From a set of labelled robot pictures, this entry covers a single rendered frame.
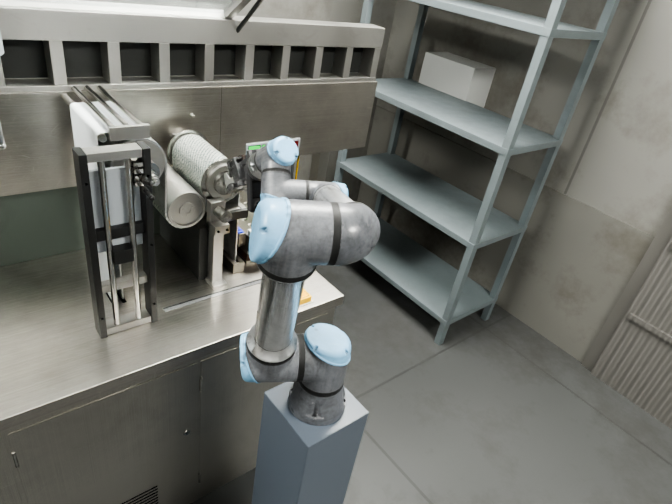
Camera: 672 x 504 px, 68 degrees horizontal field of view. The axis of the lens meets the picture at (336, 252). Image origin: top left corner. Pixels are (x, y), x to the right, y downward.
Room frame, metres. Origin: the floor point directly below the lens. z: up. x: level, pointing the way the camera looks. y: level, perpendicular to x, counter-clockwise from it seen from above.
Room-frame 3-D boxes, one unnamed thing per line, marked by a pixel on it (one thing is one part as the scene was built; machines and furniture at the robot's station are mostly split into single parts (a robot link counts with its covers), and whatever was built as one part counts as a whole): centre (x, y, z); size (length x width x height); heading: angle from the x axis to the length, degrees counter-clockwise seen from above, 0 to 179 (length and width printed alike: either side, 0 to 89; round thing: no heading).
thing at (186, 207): (1.38, 0.55, 1.18); 0.26 x 0.12 x 0.12; 44
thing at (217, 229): (1.32, 0.37, 1.05); 0.06 x 0.05 x 0.31; 44
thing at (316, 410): (0.90, -0.02, 0.95); 0.15 x 0.15 x 0.10
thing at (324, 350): (0.90, -0.01, 1.07); 0.13 x 0.12 x 0.14; 105
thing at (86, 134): (1.26, 0.73, 1.17); 0.34 x 0.05 x 0.54; 44
